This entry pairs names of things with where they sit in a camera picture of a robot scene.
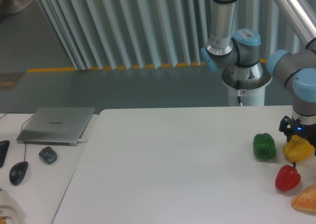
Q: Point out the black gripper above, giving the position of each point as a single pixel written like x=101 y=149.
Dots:
x=291 y=127

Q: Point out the yellow bell pepper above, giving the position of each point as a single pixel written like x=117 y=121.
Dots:
x=297 y=149

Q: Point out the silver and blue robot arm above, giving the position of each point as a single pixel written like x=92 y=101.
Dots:
x=238 y=54

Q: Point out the green bell pepper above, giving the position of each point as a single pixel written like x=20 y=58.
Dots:
x=264 y=146

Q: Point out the red bell pepper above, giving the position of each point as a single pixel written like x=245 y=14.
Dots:
x=287 y=178

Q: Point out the orange bread piece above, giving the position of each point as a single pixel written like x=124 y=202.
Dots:
x=306 y=200

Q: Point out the white corrugated partition screen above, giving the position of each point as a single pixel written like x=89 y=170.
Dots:
x=142 y=33

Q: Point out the silver closed laptop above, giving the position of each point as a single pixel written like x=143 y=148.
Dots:
x=56 y=125

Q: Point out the dark blue earbuds case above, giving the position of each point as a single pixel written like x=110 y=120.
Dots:
x=48 y=155

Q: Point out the black computer mouse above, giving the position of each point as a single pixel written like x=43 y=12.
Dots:
x=18 y=172

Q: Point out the floor warning sticker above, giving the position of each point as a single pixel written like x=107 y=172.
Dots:
x=9 y=80

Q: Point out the black keyboard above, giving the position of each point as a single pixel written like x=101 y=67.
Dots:
x=4 y=146

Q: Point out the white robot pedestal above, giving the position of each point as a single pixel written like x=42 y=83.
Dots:
x=255 y=97

